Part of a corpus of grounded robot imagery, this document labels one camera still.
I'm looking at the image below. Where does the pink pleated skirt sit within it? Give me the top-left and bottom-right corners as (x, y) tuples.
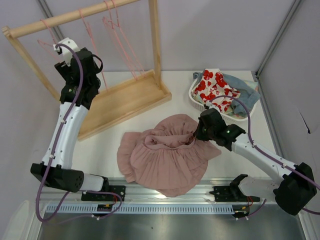
(117, 114), (222, 197)

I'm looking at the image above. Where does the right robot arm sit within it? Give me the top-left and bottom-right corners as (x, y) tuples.
(194, 108), (317, 216)

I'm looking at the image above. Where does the red floral white garment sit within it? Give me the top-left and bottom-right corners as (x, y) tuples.
(190, 68), (241, 113)

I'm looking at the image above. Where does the wooden clothes rack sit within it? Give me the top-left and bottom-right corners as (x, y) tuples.
(2, 0), (172, 140)

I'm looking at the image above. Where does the blue denim garment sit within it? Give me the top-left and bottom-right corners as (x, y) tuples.
(190, 69), (261, 119)

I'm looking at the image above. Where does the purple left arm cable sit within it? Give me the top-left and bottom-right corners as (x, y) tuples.
(34, 43), (123, 223)

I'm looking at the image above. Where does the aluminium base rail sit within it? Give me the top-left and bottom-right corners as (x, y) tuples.
(39, 177), (307, 205)

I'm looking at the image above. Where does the white slotted cable duct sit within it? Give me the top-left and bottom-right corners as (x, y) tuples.
(45, 203), (235, 215)

